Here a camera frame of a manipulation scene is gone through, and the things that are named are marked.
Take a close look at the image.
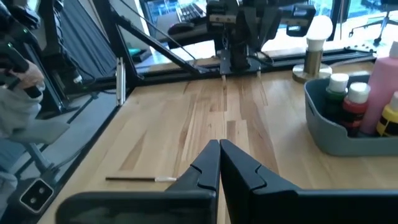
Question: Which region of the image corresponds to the black table-level camera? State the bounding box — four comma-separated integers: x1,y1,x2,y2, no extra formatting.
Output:
19,177,55,215

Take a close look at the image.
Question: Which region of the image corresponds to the small red paint bottle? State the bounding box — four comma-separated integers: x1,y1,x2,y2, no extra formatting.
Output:
341,82,371,136

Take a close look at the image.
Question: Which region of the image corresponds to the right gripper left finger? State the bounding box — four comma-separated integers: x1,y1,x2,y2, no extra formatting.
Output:
55,139,221,224

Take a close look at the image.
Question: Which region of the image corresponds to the small yellow paint bottle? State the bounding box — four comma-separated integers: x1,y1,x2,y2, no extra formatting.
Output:
376,90,398,138

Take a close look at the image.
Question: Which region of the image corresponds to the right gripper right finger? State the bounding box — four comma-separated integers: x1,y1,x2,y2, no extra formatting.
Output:
219,139,398,224

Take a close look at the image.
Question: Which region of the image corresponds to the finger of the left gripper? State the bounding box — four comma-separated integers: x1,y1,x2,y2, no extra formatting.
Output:
257,4,317,50
206,1,259,50

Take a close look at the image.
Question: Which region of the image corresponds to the small green paint bottle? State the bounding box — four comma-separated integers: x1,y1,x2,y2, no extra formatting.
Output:
323,73,349,124

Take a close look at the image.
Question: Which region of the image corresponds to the thin black paintbrush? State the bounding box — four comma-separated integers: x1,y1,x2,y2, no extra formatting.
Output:
105,175,178,183

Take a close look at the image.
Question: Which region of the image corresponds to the large pink paint bottle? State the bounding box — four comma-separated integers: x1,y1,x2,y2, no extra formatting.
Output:
359,40,398,136

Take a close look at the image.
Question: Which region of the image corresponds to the grey-teal plastic bin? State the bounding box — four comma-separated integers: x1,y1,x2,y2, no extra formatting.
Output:
303,73,398,157

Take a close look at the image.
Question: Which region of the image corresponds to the black desk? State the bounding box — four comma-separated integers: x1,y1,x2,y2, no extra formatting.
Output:
155,18,218,47

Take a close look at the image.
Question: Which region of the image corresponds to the person's hand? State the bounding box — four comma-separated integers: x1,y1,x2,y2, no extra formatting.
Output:
17,60,45,91

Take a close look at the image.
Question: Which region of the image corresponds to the black ribbed panel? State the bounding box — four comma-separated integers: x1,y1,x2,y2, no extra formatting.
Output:
58,0,118,82

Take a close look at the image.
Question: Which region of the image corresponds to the office chair star base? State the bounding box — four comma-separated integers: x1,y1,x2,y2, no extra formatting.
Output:
348,0,398,44

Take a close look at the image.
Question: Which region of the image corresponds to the white aluminium extrusion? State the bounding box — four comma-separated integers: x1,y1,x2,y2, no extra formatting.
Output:
115,57,127,107

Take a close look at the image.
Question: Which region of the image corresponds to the black keyboard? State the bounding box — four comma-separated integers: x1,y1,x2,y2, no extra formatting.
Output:
178,2,206,23

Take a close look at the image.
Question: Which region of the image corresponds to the black computer mouse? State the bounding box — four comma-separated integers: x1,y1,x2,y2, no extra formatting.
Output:
167,22,196,36

